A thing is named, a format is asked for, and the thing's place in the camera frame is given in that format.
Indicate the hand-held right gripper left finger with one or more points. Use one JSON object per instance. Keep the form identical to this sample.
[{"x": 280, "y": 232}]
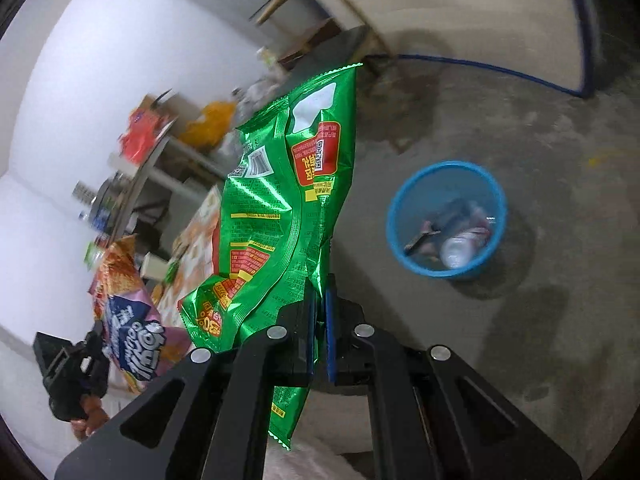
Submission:
[{"x": 311, "y": 330}]

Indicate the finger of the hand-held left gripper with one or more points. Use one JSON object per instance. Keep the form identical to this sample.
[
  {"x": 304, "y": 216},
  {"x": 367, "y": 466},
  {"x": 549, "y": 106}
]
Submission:
[
  {"x": 97, "y": 340},
  {"x": 95, "y": 377}
]

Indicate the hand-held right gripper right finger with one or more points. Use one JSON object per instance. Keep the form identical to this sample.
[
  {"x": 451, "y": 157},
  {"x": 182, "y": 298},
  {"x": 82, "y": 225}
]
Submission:
[{"x": 331, "y": 340}]

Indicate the orange purple snack bag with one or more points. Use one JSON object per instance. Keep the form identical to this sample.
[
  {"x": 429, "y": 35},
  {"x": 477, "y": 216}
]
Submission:
[{"x": 135, "y": 330}]

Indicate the green snack bag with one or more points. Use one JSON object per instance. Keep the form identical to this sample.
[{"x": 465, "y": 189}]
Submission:
[{"x": 270, "y": 210}]

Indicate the blue plastic basket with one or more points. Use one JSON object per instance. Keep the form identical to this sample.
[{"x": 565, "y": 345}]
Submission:
[{"x": 400, "y": 200}]

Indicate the person's left hand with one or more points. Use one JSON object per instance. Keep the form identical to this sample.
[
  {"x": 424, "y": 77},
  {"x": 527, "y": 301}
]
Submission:
[{"x": 92, "y": 412}]

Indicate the white paper cup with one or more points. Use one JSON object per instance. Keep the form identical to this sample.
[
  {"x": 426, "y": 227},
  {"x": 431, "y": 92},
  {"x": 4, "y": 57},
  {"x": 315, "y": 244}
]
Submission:
[{"x": 152, "y": 266}]

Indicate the metal pot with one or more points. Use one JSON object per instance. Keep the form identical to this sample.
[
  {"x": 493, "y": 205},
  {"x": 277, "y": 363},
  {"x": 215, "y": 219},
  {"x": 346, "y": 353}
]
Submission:
[{"x": 110, "y": 192}]

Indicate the red plastic bag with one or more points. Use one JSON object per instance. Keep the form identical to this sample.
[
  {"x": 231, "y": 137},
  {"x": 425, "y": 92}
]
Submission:
[{"x": 140, "y": 135}]

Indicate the yellow plastic bag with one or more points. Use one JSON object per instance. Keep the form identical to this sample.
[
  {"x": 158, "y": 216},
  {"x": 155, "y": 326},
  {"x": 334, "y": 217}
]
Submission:
[{"x": 210, "y": 122}]

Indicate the dark wooden stool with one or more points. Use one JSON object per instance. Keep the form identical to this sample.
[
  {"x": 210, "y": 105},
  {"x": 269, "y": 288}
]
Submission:
[{"x": 310, "y": 40}]

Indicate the wooden chair black seat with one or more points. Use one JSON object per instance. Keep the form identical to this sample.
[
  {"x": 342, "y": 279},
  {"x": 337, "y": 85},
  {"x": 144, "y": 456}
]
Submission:
[{"x": 350, "y": 42}]

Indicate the white mattress blue edge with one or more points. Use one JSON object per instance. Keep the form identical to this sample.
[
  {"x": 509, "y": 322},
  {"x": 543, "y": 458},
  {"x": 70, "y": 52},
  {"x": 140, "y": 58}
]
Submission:
[{"x": 450, "y": 10}]

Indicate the white frame desk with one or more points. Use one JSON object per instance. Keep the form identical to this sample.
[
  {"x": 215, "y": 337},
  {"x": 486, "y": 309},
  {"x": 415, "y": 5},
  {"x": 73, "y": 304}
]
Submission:
[{"x": 150, "y": 165}]

